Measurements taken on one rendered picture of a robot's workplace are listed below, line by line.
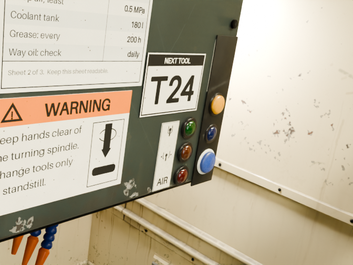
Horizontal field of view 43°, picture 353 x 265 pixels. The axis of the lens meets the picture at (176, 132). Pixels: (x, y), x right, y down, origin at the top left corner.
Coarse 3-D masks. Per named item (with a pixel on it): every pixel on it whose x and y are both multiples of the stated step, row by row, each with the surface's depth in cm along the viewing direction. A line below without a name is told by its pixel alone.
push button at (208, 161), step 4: (208, 152) 60; (212, 152) 60; (204, 156) 60; (208, 156) 60; (212, 156) 60; (204, 160) 59; (208, 160) 60; (212, 160) 61; (200, 164) 60; (204, 164) 60; (208, 164) 60; (212, 164) 61; (200, 168) 60; (204, 168) 60; (208, 168) 60; (212, 168) 62; (204, 172) 60
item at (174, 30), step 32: (160, 0) 46; (192, 0) 50; (224, 0) 54; (160, 32) 47; (192, 32) 51; (224, 32) 56; (0, 96) 36; (32, 96) 38; (128, 128) 48; (160, 128) 52; (128, 160) 50; (192, 160) 59; (96, 192) 47; (128, 192) 51; (0, 224) 40; (32, 224) 42
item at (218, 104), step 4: (216, 96) 58; (220, 96) 58; (216, 100) 58; (220, 100) 58; (224, 100) 59; (212, 104) 58; (216, 104) 58; (220, 104) 58; (212, 108) 58; (216, 108) 58; (220, 108) 58; (212, 112) 58; (216, 112) 58; (220, 112) 59
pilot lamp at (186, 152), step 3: (186, 147) 56; (189, 147) 56; (183, 150) 56; (186, 150) 56; (189, 150) 56; (183, 153) 56; (186, 153) 56; (189, 153) 57; (183, 156) 56; (186, 156) 56; (189, 156) 57; (183, 159) 56
